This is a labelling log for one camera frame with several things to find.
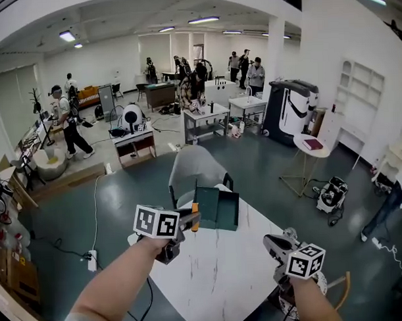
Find black white floor device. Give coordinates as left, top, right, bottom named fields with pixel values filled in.
left=372, top=174, right=393, bottom=191

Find white sink table black tap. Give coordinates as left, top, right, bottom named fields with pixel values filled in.
left=183, top=102, right=232, bottom=145

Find dark green box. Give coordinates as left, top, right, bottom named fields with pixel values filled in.
left=192, top=184, right=241, bottom=233

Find white shelf cabinet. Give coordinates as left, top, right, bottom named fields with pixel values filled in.
left=315, top=57, right=388, bottom=173

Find black stair railing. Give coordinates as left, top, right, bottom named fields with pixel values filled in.
left=382, top=17, right=402, bottom=47

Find round white side table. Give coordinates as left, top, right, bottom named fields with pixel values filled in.
left=278, top=132, right=332, bottom=198

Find white round pouf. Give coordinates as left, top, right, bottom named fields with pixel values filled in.
left=34, top=146, right=69, bottom=182

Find person's right forearm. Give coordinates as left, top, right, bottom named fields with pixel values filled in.
left=289, top=273, right=342, bottom=321

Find white equipment pack with cables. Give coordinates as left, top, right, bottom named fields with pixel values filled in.
left=315, top=176, right=350, bottom=214

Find pack of clear bottles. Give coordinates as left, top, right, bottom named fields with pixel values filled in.
left=0, top=224, right=31, bottom=260

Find orange sofa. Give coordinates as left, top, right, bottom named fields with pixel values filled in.
left=76, top=84, right=101, bottom=107

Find white sink table silver tap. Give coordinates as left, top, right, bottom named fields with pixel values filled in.
left=228, top=94, right=269, bottom=128

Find red book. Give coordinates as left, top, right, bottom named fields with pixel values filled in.
left=301, top=138, right=324, bottom=152

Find white brown low table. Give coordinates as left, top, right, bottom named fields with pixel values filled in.
left=111, top=126, right=158, bottom=169

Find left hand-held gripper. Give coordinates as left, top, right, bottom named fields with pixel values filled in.
left=132, top=203, right=203, bottom=267

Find white spherical device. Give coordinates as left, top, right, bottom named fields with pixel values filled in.
left=121, top=102, right=144, bottom=134

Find black chair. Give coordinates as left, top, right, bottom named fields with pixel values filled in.
left=135, top=83, right=150, bottom=102

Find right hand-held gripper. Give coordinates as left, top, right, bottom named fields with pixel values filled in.
left=263, top=232, right=327, bottom=289

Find white counter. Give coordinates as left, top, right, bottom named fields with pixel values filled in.
left=204, top=79, right=239, bottom=108

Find dark wooden desk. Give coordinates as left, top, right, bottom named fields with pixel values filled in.
left=143, top=81, right=177, bottom=112

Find wooden chair patterned cushion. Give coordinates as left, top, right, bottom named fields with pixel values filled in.
left=277, top=269, right=353, bottom=321

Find person's left forearm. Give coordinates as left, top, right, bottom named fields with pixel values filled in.
left=67, top=235, right=174, bottom=321

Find grey upholstered chair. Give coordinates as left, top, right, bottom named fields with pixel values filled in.
left=167, top=143, right=235, bottom=210

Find black and white machine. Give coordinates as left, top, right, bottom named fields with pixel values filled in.
left=298, top=82, right=321, bottom=134
left=260, top=78, right=312, bottom=149

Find black coat stand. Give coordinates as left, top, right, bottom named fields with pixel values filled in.
left=29, top=87, right=57, bottom=149

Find white floor cable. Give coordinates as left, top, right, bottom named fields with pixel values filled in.
left=89, top=174, right=109, bottom=252

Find grey upright panel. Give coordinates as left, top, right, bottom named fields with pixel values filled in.
left=97, top=84, right=118, bottom=123

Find wooden board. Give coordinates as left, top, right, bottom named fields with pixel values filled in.
left=0, top=276, right=48, bottom=321

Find cardboard box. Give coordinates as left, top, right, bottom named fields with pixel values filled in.
left=0, top=241, right=41, bottom=306

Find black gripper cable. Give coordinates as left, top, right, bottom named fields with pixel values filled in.
left=126, top=276, right=155, bottom=321

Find orange-handled screwdriver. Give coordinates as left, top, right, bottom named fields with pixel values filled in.
left=189, top=178, right=201, bottom=233

